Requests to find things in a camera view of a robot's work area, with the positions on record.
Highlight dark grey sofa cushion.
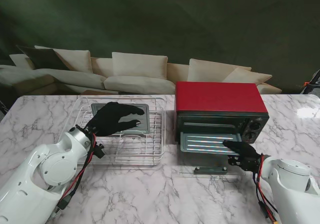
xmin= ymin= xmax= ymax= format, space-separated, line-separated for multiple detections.
xmin=16 ymin=44 xmax=72 ymax=71

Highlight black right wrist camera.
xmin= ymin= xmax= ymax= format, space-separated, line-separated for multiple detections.
xmin=227 ymin=155 xmax=247 ymax=171

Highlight beige sofa cushion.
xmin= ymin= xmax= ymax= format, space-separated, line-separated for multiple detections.
xmin=187 ymin=58 xmax=252 ymax=83
xmin=111 ymin=51 xmax=169 ymax=80
xmin=34 ymin=45 xmax=91 ymax=74
xmin=221 ymin=67 xmax=273 ymax=84
xmin=9 ymin=53 xmax=35 ymax=70

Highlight red black left arm cables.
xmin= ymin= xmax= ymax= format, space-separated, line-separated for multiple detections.
xmin=56 ymin=132 xmax=98 ymax=211

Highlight red and black toaster oven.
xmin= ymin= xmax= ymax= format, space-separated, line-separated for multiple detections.
xmin=174 ymin=81 xmax=270 ymax=150

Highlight glass oven door black handle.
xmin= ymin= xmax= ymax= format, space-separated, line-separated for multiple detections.
xmin=177 ymin=152 xmax=246 ymax=178

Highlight black tripod with orange clamp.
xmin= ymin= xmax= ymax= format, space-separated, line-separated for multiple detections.
xmin=298 ymin=69 xmax=320 ymax=95

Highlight ribbed metal baking tray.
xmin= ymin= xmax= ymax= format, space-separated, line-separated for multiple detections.
xmin=91 ymin=103 xmax=150 ymax=135
xmin=179 ymin=131 xmax=242 ymax=155

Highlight beige sectional sofa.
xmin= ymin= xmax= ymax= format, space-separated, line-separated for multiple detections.
xmin=0 ymin=45 xmax=283 ymax=96

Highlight red black right arm cables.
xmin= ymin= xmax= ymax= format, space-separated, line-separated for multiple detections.
xmin=252 ymin=156 xmax=280 ymax=221

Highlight white wire dish rack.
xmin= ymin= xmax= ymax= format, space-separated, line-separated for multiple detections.
xmin=76 ymin=97 xmax=166 ymax=166

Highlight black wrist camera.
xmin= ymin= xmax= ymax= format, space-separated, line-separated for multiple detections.
xmin=227 ymin=155 xmax=247 ymax=171
xmin=93 ymin=142 xmax=106 ymax=160

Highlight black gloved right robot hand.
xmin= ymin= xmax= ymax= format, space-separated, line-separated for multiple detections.
xmin=222 ymin=139 xmax=262 ymax=172

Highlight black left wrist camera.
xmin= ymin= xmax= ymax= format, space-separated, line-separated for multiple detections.
xmin=93 ymin=142 xmax=106 ymax=160

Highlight red black arm cables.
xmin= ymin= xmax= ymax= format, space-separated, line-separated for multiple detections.
xmin=56 ymin=132 xmax=98 ymax=211
xmin=252 ymin=156 xmax=280 ymax=221

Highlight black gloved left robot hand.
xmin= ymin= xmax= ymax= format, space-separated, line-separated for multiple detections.
xmin=84 ymin=102 xmax=146 ymax=137

